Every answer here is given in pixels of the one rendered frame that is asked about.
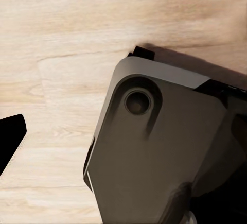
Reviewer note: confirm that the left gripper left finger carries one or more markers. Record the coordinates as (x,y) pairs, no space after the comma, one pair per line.
(12,131)

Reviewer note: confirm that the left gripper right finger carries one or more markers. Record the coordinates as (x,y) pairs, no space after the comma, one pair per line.
(239,130)

